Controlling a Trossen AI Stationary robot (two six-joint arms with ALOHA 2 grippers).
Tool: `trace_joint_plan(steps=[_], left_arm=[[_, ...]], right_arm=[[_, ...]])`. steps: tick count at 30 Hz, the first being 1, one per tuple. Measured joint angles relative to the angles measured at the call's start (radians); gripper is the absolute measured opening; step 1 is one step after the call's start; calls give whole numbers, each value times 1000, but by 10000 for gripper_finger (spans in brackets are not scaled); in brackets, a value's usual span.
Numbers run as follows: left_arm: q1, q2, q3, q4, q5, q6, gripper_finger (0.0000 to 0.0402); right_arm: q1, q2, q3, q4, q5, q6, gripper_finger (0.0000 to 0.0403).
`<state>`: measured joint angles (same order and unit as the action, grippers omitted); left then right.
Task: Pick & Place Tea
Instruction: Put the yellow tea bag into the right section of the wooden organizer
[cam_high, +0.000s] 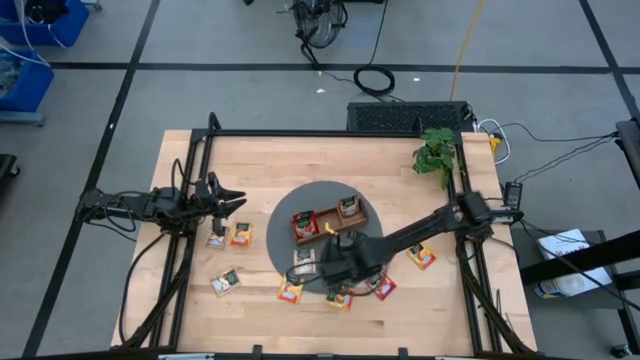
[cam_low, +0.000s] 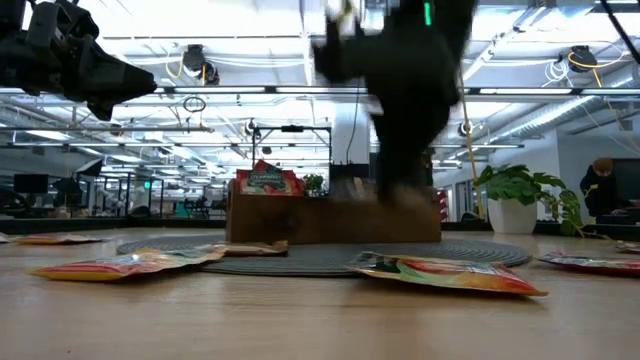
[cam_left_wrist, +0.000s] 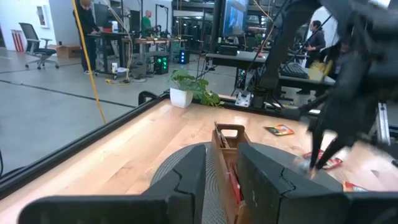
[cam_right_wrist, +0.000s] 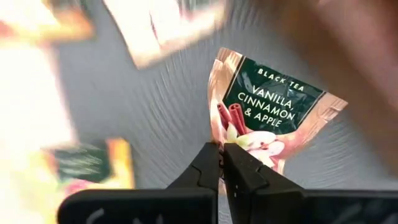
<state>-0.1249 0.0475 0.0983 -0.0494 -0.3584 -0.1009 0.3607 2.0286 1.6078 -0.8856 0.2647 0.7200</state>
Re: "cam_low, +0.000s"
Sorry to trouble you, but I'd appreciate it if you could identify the wooden three-compartment tea box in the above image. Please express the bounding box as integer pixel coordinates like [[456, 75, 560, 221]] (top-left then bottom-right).
[[225, 178, 444, 246]]

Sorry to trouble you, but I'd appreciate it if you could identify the black cabinet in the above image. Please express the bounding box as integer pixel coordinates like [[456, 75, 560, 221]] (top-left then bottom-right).
[[328, 162, 374, 189]]

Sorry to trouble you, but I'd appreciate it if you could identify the dark wall screen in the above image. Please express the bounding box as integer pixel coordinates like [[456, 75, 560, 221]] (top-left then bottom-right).
[[603, 158, 640, 226]]

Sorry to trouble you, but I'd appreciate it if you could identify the yellow hanging cable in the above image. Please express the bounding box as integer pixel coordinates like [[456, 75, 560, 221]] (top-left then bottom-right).
[[457, 74, 485, 220]]

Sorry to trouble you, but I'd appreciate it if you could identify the red strawberry tea packet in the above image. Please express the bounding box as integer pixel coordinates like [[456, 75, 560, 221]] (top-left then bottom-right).
[[538, 251, 640, 278], [235, 167, 306, 197], [252, 158, 286, 174]]

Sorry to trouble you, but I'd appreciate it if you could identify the silver ventilation duct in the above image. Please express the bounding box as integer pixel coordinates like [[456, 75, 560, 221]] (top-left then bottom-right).
[[492, 99, 611, 144]]

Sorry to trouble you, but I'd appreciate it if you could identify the black ceiling cord reel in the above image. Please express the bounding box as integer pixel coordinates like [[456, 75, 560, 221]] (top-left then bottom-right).
[[567, 44, 599, 74], [180, 43, 221, 86]]

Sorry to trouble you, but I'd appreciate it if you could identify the grey round woven placemat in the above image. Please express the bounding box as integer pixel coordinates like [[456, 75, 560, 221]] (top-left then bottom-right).
[[115, 233, 532, 278]]

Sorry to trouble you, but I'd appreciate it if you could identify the dark computer monitor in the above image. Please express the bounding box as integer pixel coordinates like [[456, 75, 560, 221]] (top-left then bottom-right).
[[13, 173, 50, 195]]

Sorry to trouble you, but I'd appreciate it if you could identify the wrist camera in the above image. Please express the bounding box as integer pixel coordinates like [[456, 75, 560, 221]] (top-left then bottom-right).
[[24, 0, 100, 49], [312, 0, 369, 84]]

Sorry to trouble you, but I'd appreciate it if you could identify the person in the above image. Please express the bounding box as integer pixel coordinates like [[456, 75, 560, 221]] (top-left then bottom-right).
[[579, 157, 620, 226]]

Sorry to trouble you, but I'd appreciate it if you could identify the small green plant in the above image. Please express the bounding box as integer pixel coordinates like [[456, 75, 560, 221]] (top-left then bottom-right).
[[299, 173, 329, 197]]

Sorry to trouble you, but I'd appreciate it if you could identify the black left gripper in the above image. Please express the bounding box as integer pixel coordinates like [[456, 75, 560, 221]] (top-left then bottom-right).
[[0, 34, 158, 121]]

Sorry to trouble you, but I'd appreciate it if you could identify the green plant in white pot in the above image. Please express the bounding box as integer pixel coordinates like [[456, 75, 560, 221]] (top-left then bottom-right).
[[474, 163, 599, 239]]

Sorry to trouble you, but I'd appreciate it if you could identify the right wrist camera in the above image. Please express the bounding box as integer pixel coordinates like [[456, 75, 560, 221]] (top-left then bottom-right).
[[312, 0, 369, 84]]

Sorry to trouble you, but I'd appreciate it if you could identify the black hanging cable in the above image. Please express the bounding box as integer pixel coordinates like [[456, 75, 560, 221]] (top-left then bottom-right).
[[346, 82, 366, 165]]

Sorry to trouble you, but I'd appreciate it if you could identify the black hanging ring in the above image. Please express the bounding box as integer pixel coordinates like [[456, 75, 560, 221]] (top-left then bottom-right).
[[182, 95, 207, 114]]

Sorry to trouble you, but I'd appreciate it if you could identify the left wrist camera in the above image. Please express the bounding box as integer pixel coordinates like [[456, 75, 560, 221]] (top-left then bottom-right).
[[24, 0, 100, 49]]

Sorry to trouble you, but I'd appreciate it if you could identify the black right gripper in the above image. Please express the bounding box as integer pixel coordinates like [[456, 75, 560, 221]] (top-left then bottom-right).
[[364, 0, 476, 204]]

